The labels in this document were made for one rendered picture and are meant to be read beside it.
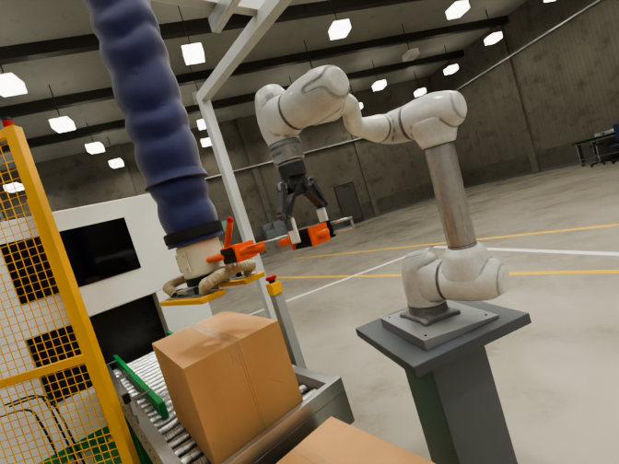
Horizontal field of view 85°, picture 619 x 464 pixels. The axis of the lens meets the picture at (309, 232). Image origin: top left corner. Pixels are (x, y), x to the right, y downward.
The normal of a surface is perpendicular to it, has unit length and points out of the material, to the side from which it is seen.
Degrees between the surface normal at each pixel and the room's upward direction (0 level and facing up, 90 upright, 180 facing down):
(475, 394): 90
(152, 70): 79
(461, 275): 88
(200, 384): 90
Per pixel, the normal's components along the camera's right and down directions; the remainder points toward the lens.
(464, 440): 0.25, -0.02
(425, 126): -0.65, 0.36
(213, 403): 0.56, -0.12
